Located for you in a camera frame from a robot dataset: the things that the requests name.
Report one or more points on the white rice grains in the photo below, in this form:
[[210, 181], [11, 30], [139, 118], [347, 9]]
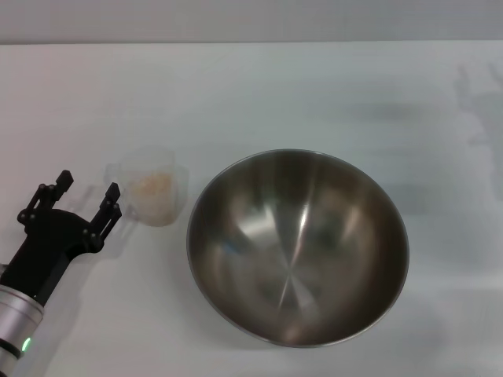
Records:
[[153, 196]]

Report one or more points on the clear plastic measuring cup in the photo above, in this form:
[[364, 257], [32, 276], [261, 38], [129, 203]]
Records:
[[173, 173]]

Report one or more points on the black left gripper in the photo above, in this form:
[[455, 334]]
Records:
[[51, 239]]

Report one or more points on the stainless steel mixing bowl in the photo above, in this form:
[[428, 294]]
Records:
[[298, 251]]

